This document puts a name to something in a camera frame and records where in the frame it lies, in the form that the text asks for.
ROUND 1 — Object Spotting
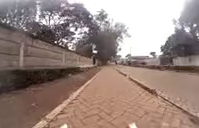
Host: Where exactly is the grey concrete wall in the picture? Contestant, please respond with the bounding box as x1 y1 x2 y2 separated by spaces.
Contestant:
0 21 95 72

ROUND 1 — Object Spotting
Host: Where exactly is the pale kerb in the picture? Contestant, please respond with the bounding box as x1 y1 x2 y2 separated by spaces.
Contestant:
31 68 104 128

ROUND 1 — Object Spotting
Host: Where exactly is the white wall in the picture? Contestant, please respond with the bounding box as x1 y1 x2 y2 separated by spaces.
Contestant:
171 53 199 69

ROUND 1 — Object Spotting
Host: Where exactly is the grass verge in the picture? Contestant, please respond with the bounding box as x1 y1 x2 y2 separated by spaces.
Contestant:
133 63 199 74

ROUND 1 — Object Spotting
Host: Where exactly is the red brick path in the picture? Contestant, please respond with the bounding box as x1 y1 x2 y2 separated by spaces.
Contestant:
31 65 199 128

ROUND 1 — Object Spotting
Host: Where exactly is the grey paved road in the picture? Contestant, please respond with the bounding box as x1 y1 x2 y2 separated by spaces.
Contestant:
115 64 199 118

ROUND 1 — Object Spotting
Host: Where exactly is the row of trees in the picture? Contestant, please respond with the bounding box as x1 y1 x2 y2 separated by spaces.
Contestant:
0 0 131 66

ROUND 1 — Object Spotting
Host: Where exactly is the dark raised kerb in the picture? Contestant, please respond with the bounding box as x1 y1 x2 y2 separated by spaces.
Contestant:
114 66 199 128

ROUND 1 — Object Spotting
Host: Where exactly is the group of trees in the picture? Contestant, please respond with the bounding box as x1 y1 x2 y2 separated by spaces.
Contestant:
160 0 199 58

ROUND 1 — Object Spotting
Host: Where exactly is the low dark hedge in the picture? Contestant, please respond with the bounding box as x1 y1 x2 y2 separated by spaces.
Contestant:
0 65 98 98

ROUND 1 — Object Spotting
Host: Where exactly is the bare earth strip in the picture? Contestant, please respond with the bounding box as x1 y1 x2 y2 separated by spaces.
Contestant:
0 66 101 128

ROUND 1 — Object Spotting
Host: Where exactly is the building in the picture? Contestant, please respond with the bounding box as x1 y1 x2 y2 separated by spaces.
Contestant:
118 54 161 67

